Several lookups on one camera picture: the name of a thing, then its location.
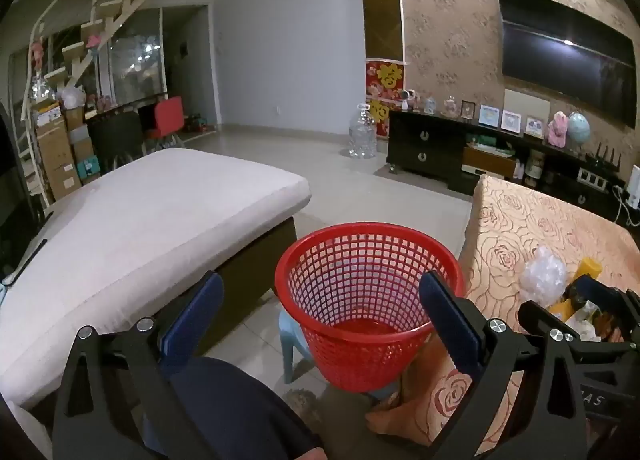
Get white cushioned sofa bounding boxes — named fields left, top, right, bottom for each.
left=1, top=148, right=311, bottom=408

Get black wifi router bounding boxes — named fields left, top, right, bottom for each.
left=585, top=144, right=622, bottom=174

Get light blue globe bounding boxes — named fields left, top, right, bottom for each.
left=567, top=112, right=591, bottom=145

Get white staircase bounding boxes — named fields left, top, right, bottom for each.
left=15, top=0, right=146, bottom=207

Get small picture frame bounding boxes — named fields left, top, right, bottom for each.
left=525, top=116, right=546, bottom=139

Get white picture frame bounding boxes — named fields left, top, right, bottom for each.
left=500, top=109, right=522, bottom=134

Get light blue plastic stool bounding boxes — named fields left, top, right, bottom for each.
left=278, top=309, right=314, bottom=384

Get clear large water jug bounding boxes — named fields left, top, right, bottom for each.
left=348, top=103, right=378, bottom=159

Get yellow foam fruit net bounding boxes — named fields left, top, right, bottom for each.
left=573, top=257, right=603, bottom=281

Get rose pattern tablecloth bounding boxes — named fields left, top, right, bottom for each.
left=366, top=176, right=639, bottom=446

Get stacked cardboard boxes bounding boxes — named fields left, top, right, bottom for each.
left=36, top=103, right=101, bottom=201

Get red festive wall poster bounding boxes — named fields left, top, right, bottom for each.
left=364, top=58, right=405, bottom=139

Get white router box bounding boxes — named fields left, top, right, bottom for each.
left=626, top=165, right=640, bottom=210

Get red plastic mesh basket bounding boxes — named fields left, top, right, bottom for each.
left=274, top=222, right=464, bottom=393

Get person's dark trouser leg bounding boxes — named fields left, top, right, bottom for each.
left=160, top=357, right=326, bottom=459

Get white security camera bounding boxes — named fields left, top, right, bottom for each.
left=400, top=89, right=418, bottom=113

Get clear plastic bag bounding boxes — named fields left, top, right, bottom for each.
left=520, top=246, right=567, bottom=307

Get blue picture frame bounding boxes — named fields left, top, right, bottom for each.
left=478, top=105, right=501, bottom=128

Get black tv cabinet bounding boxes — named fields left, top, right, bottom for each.
left=387, top=112, right=623, bottom=221

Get red chair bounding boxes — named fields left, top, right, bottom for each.
left=146, top=96, right=184, bottom=149

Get wall mounted black television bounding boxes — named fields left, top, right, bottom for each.
left=499, top=0, right=638, bottom=129

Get pink plush toy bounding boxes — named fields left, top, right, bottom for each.
left=547, top=110, right=568, bottom=148

